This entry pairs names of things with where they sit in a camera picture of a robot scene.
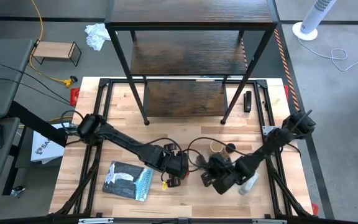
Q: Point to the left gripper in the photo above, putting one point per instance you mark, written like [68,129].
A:
[176,165]

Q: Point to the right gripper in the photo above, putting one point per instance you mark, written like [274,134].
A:
[225,175]

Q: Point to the tan-lid spice jar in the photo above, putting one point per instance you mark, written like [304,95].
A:
[216,146]

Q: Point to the black-lid orange spice bottle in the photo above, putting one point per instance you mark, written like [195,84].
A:
[229,147]

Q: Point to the dark wood three-tier shelf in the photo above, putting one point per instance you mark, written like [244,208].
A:
[188,53]

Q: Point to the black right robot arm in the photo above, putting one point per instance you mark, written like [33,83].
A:
[275,140]

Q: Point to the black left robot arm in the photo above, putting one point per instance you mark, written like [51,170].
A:
[120,141]

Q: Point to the silver grey stapler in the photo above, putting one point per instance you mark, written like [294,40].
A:
[250,186]

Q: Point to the Yellowstone book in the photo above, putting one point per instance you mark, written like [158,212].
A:
[126,180]

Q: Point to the black stapler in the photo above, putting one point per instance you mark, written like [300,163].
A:
[247,101]

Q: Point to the red clamp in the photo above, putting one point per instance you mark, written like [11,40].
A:
[74,96]
[315,209]

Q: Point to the white printed paper bag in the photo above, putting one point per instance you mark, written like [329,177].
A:
[47,149]

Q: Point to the crumpled white cloth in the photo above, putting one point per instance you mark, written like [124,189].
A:
[96,35]

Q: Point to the small metal clip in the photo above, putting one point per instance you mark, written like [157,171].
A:
[17,191]

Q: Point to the white tower fan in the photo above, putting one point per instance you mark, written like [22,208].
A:
[314,15]

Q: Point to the black aluminium rig frame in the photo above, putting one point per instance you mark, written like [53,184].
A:
[92,174]

